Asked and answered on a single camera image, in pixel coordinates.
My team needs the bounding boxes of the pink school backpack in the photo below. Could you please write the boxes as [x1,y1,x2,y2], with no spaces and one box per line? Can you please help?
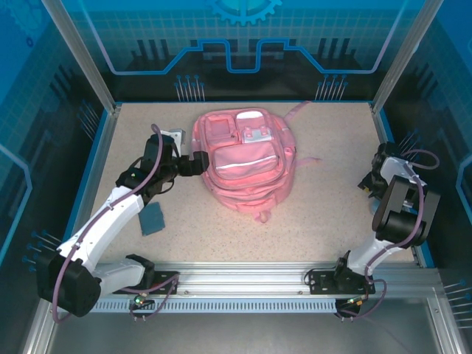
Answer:
[190,101,325,224]

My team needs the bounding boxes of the small teal notebook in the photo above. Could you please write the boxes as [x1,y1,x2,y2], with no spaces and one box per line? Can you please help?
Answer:
[138,201,167,237]

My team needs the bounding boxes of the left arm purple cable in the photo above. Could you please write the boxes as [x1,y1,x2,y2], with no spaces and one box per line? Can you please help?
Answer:
[50,124,166,325]

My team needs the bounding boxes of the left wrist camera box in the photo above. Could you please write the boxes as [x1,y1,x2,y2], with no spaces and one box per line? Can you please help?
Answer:
[159,127,185,148]

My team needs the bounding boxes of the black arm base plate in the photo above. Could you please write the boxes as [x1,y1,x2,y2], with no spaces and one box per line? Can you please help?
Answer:
[308,271,377,296]
[114,271,181,296]

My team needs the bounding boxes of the aluminium frame post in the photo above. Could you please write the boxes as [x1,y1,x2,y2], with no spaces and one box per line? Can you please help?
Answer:
[370,0,444,115]
[41,0,122,115]

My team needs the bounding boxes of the aluminium mounting rail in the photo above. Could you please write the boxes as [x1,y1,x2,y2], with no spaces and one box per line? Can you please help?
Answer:
[47,261,443,296]

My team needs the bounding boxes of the white slotted cable duct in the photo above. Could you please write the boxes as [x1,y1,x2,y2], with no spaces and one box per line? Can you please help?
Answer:
[91,299,339,314]

